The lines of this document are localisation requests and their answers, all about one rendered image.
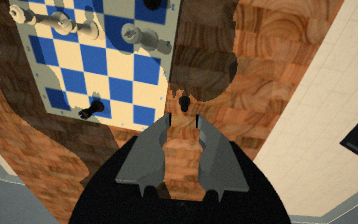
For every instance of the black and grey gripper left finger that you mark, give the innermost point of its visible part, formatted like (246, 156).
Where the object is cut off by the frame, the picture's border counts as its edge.
(138, 163)

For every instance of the blue and cream chessboard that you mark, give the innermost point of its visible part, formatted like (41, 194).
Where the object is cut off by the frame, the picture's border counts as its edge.
(71, 71)

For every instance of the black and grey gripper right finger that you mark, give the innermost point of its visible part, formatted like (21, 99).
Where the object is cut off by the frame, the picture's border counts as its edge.
(225, 168)

